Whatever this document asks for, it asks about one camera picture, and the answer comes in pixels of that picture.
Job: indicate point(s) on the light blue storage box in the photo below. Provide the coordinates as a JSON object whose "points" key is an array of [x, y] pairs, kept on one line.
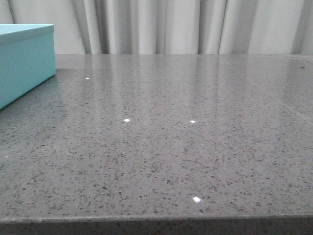
{"points": [[27, 58]]}

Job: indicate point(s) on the grey pleated curtain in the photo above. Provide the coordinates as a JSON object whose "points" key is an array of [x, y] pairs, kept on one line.
{"points": [[170, 26]]}

